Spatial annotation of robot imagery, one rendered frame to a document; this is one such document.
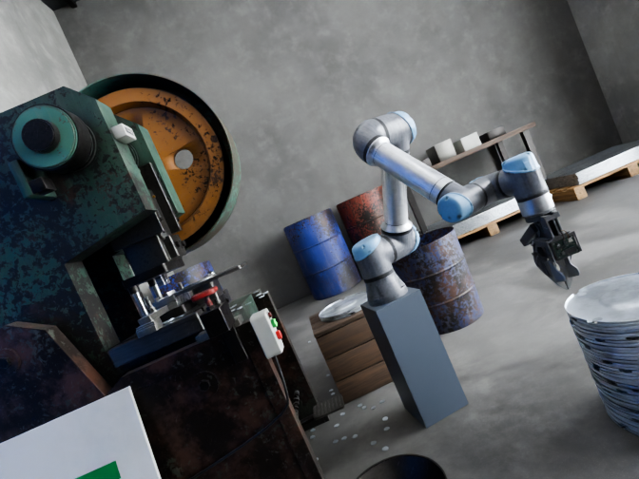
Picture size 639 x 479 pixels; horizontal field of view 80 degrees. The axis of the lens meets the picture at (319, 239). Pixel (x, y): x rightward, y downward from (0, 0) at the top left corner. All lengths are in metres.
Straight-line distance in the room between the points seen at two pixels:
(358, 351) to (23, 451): 1.21
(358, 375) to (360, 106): 3.70
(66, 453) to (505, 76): 5.39
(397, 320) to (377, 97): 3.93
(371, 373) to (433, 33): 4.42
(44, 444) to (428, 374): 1.21
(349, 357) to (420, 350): 0.47
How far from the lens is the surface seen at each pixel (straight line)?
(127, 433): 1.36
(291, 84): 5.01
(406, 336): 1.40
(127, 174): 1.34
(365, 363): 1.84
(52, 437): 1.48
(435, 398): 1.51
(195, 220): 1.81
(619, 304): 1.23
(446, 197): 1.01
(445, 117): 5.18
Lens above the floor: 0.82
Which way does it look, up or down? 3 degrees down
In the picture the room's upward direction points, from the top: 24 degrees counter-clockwise
